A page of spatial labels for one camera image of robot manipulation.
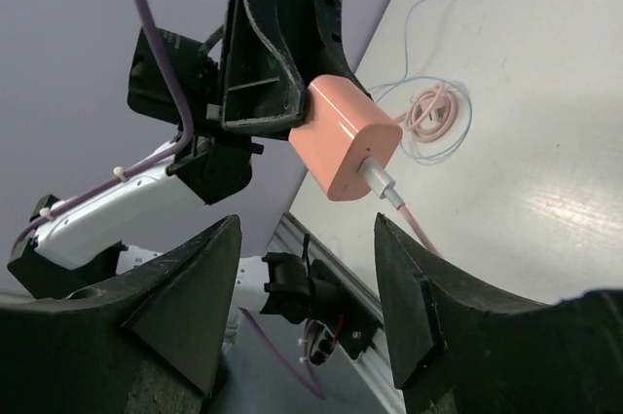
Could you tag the pink charger plug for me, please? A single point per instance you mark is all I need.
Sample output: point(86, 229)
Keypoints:
point(342, 129)

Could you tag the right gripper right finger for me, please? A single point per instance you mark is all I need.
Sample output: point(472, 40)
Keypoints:
point(460, 345)

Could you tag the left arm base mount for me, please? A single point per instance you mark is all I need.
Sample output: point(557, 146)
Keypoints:
point(302, 290)

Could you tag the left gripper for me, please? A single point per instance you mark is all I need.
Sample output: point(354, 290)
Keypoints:
point(263, 90)

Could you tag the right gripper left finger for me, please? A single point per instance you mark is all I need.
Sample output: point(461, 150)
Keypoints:
point(146, 341)

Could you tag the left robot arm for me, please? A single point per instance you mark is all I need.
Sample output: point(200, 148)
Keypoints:
point(69, 244)

